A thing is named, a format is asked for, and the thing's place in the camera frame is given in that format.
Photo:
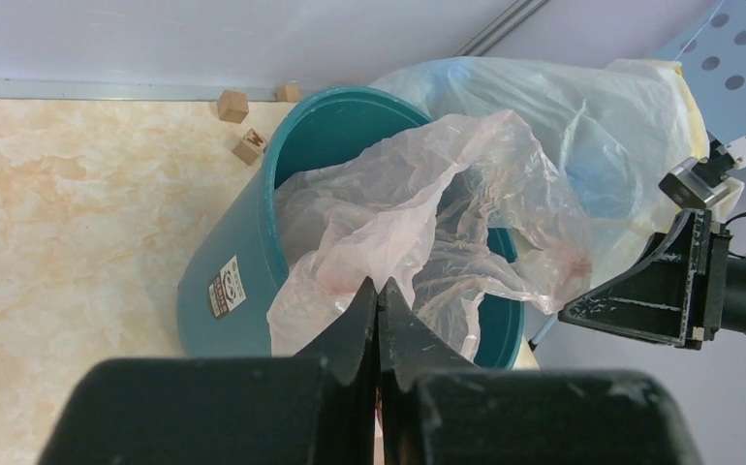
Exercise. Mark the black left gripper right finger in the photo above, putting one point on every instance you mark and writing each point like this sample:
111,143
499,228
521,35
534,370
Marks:
440,408

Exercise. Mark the wooden cube with letter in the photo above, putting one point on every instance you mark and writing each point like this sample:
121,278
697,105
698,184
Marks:
250,147

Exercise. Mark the pink plastic trash bag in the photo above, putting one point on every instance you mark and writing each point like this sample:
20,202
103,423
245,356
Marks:
451,212

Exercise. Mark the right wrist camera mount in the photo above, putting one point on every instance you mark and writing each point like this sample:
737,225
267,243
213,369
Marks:
702,183

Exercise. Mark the wooden cube plain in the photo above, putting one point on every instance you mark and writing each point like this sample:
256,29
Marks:
232,106

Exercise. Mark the teal plastic trash bin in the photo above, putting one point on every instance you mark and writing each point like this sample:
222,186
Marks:
233,277

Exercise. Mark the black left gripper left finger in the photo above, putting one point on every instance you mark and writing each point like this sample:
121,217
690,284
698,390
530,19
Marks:
315,407

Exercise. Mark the large translucent bag of trash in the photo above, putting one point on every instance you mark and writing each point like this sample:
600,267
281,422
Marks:
613,132

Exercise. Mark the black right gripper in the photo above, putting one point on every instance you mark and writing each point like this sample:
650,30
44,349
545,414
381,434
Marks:
652,300

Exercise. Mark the wooden cube by wall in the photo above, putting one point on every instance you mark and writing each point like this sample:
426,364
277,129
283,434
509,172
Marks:
289,93

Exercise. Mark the light blue perforated metal rack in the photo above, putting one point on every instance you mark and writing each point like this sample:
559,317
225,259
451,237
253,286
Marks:
714,61

